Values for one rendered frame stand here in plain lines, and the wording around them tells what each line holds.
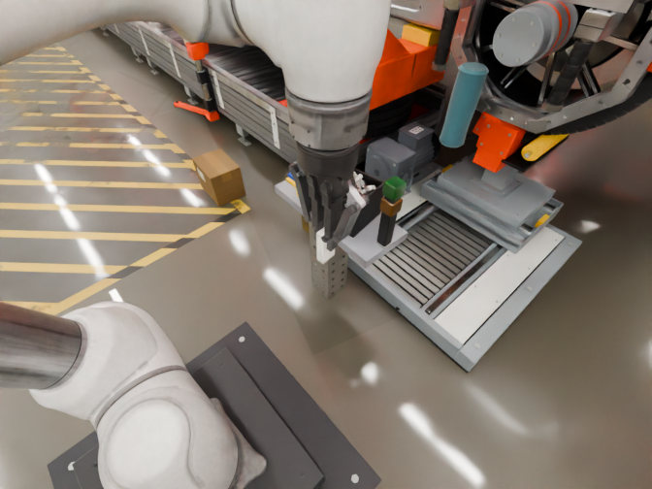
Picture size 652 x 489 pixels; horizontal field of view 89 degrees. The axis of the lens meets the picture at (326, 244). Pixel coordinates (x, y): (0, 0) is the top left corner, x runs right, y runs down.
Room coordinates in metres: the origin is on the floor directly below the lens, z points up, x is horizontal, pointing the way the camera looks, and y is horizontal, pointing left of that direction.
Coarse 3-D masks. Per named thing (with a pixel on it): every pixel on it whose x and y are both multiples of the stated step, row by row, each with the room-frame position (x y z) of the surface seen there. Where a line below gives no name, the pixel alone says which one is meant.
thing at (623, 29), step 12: (636, 12) 1.10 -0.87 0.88; (624, 24) 1.11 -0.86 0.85; (636, 24) 1.08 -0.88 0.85; (624, 36) 1.09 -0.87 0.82; (600, 48) 1.13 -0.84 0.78; (612, 48) 1.10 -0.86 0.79; (540, 60) 1.24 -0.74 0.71; (564, 60) 1.19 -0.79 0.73; (588, 60) 1.13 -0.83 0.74; (600, 60) 1.11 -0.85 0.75
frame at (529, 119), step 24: (480, 0) 1.26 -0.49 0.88; (456, 24) 1.27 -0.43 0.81; (456, 48) 1.25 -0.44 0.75; (648, 48) 0.87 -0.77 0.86; (624, 72) 0.88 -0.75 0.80; (480, 96) 1.14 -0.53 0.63; (600, 96) 0.90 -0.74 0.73; (624, 96) 0.86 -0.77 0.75; (504, 120) 1.06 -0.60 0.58; (528, 120) 1.01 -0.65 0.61; (552, 120) 0.96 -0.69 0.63
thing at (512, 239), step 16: (432, 192) 1.22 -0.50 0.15; (448, 192) 1.21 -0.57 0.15; (448, 208) 1.14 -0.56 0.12; (464, 208) 1.09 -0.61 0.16; (544, 208) 1.09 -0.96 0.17; (560, 208) 1.10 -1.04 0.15; (480, 224) 1.02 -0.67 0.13; (496, 224) 1.01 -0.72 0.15; (528, 224) 1.01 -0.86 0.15; (544, 224) 1.03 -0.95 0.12; (496, 240) 0.95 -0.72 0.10; (512, 240) 0.91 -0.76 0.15; (528, 240) 0.93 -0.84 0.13
